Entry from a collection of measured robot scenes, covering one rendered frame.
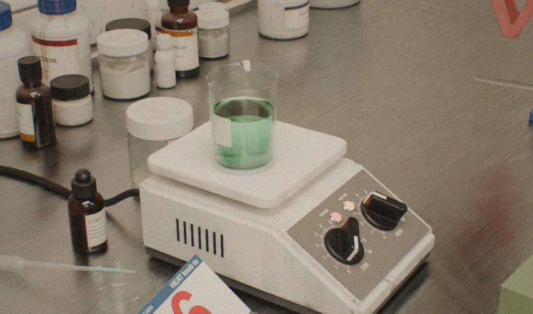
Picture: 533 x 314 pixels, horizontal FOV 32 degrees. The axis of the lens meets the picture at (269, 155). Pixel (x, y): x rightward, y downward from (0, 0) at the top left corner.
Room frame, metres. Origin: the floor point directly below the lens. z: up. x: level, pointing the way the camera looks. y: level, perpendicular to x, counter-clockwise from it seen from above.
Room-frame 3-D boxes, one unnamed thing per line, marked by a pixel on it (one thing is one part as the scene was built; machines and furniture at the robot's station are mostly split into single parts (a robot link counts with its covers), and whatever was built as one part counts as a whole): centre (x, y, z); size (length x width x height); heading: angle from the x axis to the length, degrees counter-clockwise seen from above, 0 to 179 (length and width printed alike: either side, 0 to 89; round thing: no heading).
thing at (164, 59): (1.00, 0.12, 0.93); 0.02 x 0.02 x 0.06
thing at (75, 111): (0.91, 0.21, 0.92); 0.04 x 0.04 x 0.04
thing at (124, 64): (0.98, 0.16, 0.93); 0.06 x 0.06 x 0.07
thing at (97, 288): (0.57, 0.11, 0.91); 0.06 x 0.06 x 0.02
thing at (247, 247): (0.64, -0.01, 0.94); 0.22 x 0.13 x 0.08; 57
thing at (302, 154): (0.65, 0.02, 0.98); 0.12 x 0.12 x 0.01; 57
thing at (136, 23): (1.05, 0.17, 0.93); 0.05 x 0.05 x 0.06
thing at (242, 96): (0.64, 0.02, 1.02); 0.06 x 0.05 x 0.08; 170
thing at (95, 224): (0.66, 0.15, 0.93); 0.03 x 0.03 x 0.07
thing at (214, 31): (1.11, 0.07, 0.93); 0.05 x 0.05 x 0.05
